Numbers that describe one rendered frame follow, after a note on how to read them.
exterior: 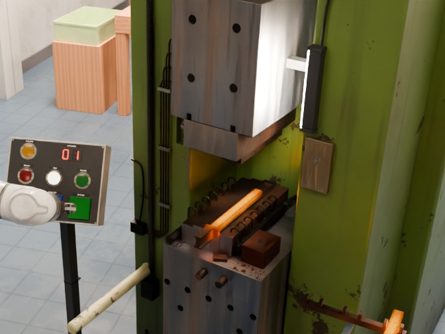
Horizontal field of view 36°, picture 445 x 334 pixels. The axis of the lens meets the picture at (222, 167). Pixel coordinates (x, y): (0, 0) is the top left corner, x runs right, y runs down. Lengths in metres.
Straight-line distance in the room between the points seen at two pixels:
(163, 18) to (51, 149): 0.60
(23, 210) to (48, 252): 2.16
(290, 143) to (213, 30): 0.71
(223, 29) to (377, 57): 0.44
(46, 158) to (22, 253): 1.65
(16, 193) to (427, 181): 1.42
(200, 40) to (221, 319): 0.94
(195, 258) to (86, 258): 1.70
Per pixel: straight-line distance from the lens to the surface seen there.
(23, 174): 2.44
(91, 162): 2.37
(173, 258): 2.33
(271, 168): 2.63
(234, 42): 1.97
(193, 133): 2.15
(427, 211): 2.57
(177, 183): 2.45
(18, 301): 3.65
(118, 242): 4.03
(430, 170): 2.50
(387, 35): 1.93
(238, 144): 2.08
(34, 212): 1.85
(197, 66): 2.06
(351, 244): 2.20
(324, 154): 2.08
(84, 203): 2.36
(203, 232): 2.20
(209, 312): 2.37
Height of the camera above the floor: 2.19
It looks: 26 degrees down
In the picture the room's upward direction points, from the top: 3 degrees clockwise
